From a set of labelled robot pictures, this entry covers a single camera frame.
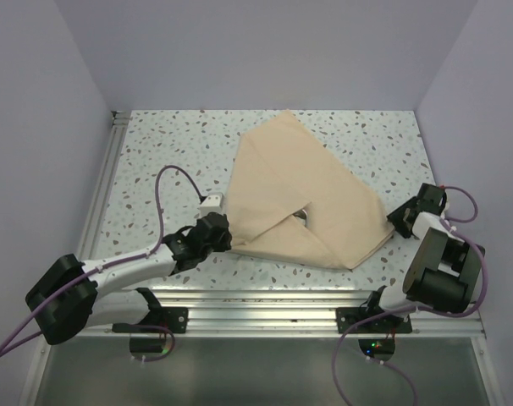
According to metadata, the beige cloth mat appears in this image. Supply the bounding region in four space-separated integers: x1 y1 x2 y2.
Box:
226 111 394 270

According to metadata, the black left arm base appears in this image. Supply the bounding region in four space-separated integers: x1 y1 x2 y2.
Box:
112 288 189 363

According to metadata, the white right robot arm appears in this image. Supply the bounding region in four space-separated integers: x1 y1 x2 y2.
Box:
360 184 488 332

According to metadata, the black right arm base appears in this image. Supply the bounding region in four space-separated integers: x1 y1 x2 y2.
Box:
335 286 413 360

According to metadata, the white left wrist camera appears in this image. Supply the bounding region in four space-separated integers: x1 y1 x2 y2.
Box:
199 192 224 217

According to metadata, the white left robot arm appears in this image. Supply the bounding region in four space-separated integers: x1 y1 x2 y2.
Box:
25 212 232 345

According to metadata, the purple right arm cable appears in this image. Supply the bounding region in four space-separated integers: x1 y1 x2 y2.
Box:
332 184 490 406

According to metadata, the stainless steel tray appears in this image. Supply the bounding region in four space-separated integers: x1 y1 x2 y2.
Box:
293 209 309 227

